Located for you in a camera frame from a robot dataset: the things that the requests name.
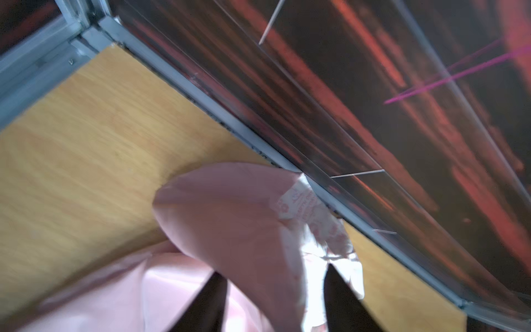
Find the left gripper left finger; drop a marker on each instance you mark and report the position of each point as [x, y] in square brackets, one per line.
[206, 311]

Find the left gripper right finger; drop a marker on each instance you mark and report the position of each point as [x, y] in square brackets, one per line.
[344, 312]

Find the pink zip jacket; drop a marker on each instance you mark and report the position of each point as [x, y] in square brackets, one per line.
[262, 228]

